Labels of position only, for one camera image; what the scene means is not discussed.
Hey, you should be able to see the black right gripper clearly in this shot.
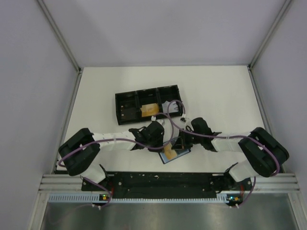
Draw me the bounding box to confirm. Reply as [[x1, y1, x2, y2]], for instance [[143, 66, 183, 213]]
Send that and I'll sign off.
[[172, 128, 203, 150]]

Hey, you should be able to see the blue leather card holder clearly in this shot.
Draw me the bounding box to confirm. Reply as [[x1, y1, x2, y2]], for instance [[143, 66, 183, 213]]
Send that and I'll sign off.
[[159, 143, 191, 164]]

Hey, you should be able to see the gold credit card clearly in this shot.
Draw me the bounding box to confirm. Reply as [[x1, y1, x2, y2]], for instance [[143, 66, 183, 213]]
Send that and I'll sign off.
[[164, 144, 177, 161]]

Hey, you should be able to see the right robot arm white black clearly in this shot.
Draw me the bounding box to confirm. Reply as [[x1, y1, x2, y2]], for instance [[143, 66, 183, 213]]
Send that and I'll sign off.
[[172, 117, 289, 190]]

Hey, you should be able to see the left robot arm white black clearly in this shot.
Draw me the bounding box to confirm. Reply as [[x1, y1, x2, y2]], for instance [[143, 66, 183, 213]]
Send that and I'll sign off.
[[58, 120, 165, 190]]

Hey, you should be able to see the black three-compartment tray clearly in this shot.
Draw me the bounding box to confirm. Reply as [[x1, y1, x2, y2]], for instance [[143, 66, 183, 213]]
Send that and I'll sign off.
[[115, 85, 183, 125]]

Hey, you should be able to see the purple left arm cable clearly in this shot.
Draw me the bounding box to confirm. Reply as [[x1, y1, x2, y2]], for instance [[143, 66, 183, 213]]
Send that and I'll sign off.
[[58, 113, 176, 210]]

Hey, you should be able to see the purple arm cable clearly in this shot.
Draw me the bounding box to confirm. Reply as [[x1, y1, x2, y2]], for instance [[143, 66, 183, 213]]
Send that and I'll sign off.
[[58, 113, 176, 210], [167, 100, 281, 209]]

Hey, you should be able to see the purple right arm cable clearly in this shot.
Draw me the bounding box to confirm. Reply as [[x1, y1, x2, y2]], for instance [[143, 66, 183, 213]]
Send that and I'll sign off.
[[167, 100, 281, 209]]

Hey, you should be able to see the aluminium frame rail left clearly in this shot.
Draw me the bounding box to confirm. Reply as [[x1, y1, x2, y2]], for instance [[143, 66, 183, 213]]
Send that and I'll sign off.
[[35, 0, 83, 175]]

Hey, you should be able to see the aluminium frame rail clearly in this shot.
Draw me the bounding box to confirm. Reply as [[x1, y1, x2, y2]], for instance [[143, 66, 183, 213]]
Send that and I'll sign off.
[[35, 0, 83, 175], [247, 0, 292, 174], [38, 173, 300, 194]]

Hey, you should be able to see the aluminium frame rail right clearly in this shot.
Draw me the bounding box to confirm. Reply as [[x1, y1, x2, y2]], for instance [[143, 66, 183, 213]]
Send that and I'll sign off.
[[247, 0, 292, 174]]

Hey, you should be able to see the white slotted cable duct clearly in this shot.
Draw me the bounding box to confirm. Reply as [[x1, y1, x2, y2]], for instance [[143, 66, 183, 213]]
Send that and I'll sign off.
[[48, 193, 229, 204]]

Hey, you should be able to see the aluminium front frame rail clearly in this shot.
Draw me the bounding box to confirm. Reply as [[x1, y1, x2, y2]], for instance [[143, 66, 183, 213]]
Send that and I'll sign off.
[[38, 173, 300, 194]]

